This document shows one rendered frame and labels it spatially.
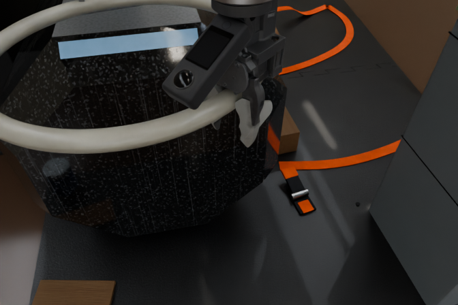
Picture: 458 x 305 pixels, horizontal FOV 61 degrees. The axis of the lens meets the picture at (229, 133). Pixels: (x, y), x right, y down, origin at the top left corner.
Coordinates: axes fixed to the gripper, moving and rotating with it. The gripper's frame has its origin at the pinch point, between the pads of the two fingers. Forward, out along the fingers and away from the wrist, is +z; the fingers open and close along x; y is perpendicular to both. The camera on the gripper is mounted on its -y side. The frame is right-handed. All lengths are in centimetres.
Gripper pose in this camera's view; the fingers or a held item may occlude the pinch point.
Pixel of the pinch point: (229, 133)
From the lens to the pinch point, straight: 56.5
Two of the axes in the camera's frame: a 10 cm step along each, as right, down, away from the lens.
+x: -7.6, -4.3, 4.9
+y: 6.5, -5.0, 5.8
